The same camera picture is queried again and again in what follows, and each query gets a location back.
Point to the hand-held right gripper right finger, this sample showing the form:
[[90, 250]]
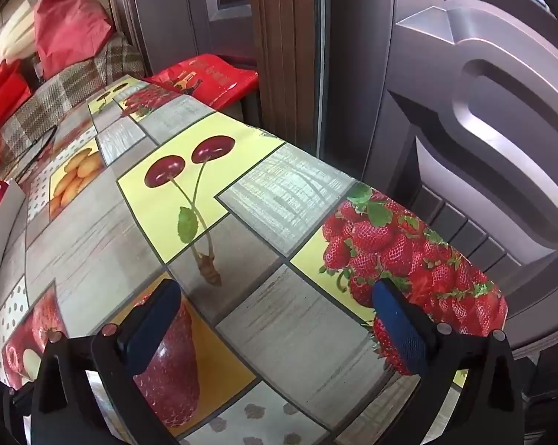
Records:
[[399, 329]]

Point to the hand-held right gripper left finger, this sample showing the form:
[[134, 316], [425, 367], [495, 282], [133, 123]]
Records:
[[150, 329]]

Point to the fruit print tablecloth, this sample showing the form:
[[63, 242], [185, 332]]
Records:
[[260, 204]]

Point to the brown panelled door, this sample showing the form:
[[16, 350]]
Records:
[[492, 102], [191, 9]]

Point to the plaid bench cover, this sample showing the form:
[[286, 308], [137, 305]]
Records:
[[75, 92]]

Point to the red printed gift bag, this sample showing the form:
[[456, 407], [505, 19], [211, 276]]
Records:
[[209, 79]]

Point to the red glossy tote bag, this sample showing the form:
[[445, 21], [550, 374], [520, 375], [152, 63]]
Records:
[[3, 97]]

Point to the red nonwoven bag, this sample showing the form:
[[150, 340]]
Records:
[[70, 32]]

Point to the white foam block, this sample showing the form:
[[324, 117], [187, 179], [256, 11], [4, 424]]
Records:
[[14, 37]]

